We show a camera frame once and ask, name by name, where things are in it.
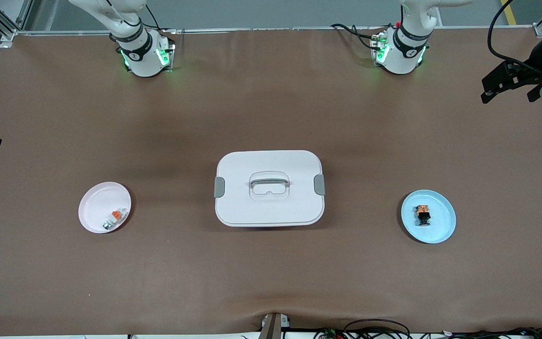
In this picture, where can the black orange push-button switch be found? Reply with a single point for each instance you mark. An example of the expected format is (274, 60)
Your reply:
(423, 215)

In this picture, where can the grey box latch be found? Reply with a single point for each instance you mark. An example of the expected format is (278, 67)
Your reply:
(219, 187)
(320, 184)

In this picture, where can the light blue round plate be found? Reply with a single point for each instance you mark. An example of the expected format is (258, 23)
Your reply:
(442, 226)

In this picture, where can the white lidded storage box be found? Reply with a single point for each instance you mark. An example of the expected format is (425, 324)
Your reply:
(271, 207)

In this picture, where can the white orange green-button switch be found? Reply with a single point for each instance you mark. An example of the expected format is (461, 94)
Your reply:
(113, 219)

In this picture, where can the metal table edge bracket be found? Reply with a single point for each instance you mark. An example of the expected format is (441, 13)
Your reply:
(273, 327)

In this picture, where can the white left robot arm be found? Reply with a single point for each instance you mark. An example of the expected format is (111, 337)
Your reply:
(402, 52)

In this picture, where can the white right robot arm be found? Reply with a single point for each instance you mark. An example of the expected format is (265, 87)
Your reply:
(141, 52)

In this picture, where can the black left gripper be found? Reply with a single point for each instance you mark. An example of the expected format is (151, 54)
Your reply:
(528, 69)

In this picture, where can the aluminium table edge rail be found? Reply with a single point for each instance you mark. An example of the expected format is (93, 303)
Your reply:
(275, 29)

